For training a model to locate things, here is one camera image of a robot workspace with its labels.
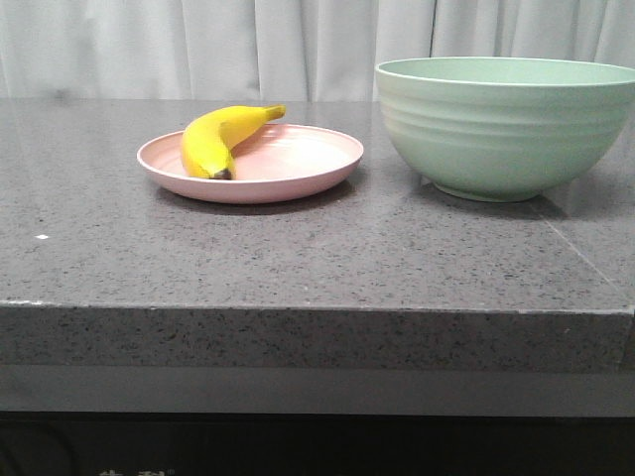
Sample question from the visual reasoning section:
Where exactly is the yellow banana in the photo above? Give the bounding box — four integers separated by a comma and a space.
181, 104, 286, 180

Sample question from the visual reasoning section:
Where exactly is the pink plate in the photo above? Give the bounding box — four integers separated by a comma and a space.
137, 124, 364, 204

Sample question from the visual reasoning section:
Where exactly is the green ribbed bowl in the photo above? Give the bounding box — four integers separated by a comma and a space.
375, 57, 634, 202

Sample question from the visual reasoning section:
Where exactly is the white curtain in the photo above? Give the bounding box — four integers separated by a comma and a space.
1, 1, 634, 101

